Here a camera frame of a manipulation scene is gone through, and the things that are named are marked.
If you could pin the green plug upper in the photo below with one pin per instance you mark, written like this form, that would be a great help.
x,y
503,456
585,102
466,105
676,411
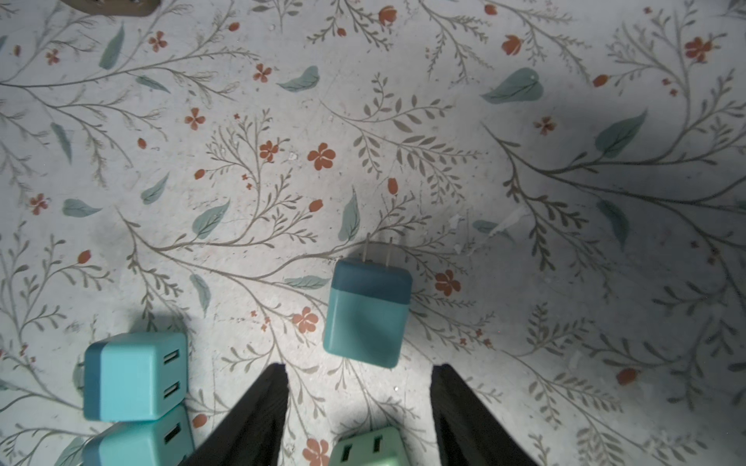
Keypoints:
x,y
382,447

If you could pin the teal plug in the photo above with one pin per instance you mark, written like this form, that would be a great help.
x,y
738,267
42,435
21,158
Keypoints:
x,y
368,310
137,376
166,442

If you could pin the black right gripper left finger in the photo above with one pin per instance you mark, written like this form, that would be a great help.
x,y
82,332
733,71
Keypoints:
x,y
252,432

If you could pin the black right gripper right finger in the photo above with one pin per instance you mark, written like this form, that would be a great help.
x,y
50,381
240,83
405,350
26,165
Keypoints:
x,y
467,432

